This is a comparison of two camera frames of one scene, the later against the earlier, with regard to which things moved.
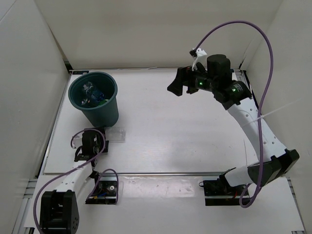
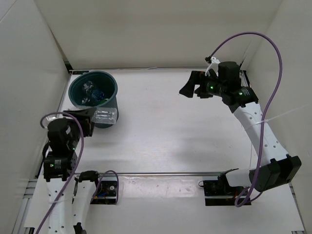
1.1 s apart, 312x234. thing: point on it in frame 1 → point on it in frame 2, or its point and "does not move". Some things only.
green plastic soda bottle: (101, 102) does not move
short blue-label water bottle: (97, 96) does not move
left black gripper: (100, 136) → (84, 115)
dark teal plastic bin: (95, 93) does not move
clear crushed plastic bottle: (115, 134) → (105, 115)
